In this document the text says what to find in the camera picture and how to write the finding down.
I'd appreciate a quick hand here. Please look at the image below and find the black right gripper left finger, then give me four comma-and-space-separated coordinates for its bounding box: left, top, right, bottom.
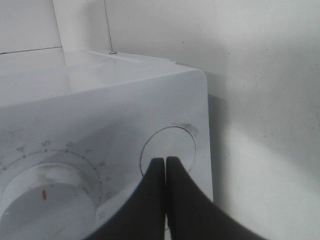
87, 158, 165, 240

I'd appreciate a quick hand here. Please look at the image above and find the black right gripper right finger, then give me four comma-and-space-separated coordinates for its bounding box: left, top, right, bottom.
166, 156, 264, 240

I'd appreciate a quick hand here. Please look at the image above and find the round white door button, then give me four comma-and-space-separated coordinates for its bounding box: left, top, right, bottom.
139, 125, 197, 175

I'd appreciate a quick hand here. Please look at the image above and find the white microwave knob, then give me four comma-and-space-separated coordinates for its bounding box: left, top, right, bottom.
0, 163, 96, 240

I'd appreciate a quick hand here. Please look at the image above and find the white microwave oven body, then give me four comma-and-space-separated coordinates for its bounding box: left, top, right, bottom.
0, 48, 213, 233

